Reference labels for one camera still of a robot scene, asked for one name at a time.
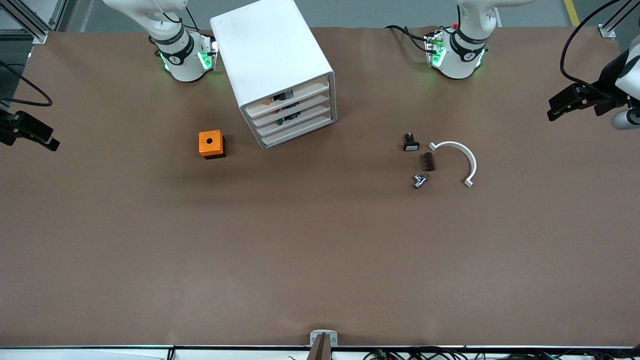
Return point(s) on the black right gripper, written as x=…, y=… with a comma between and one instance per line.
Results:
x=6, y=128

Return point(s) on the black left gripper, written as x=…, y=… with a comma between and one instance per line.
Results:
x=606, y=79

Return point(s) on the yellow mushroom push button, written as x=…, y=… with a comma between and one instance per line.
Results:
x=281, y=96

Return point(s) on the black white-faced push button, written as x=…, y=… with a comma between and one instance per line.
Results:
x=410, y=144

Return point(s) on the green push button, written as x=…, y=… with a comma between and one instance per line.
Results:
x=287, y=119

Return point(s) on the red push button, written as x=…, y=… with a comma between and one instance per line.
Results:
x=289, y=106

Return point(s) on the brown terminal block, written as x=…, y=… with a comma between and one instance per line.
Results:
x=428, y=162

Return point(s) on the brown bar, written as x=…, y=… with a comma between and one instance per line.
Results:
x=320, y=347

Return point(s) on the aluminium frame profile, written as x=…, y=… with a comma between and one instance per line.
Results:
x=617, y=20
x=27, y=22

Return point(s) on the white curved bracket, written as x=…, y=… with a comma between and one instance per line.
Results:
x=467, y=155

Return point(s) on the orange button enclosure box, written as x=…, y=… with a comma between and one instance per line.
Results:
x=210, y=143

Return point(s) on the silver key switch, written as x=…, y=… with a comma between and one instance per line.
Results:
x=420, y=180

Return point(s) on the white table edge rail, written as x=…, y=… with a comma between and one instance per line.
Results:
x=100, y=352

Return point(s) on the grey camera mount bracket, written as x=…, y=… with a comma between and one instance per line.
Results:
x=334, y=338

